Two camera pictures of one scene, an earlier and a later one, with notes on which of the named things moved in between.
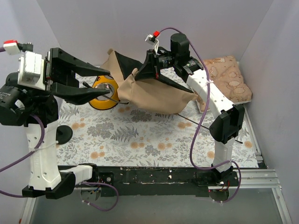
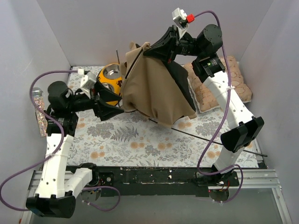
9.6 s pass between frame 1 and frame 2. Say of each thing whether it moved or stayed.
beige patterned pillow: stayed
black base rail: stayed
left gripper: moved
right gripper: moved
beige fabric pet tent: moved
